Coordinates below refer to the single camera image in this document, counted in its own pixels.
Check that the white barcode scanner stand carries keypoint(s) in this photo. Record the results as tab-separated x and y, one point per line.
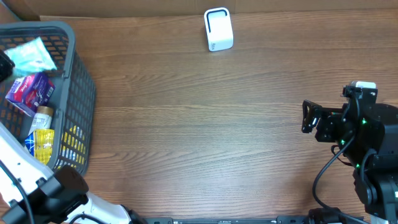
219	31

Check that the teal wet wipes pack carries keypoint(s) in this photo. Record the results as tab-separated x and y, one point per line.
30	58

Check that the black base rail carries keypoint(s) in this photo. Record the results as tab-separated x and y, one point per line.
282	219

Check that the purple Carefree pad pack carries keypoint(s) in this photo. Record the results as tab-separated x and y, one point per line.
30	92

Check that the yellow blue snack packet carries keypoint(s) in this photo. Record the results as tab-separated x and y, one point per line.
39	143

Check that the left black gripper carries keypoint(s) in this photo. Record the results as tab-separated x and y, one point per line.
6	66

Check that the grey plastic mesh basket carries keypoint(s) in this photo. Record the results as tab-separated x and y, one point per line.
74	96

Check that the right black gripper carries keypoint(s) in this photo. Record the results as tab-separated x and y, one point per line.
328	117

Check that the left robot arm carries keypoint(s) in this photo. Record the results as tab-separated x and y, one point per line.
56	191

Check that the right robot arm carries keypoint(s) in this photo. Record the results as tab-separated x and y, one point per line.
365	132

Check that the white tube with gold cap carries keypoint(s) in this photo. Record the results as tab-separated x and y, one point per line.
42	119

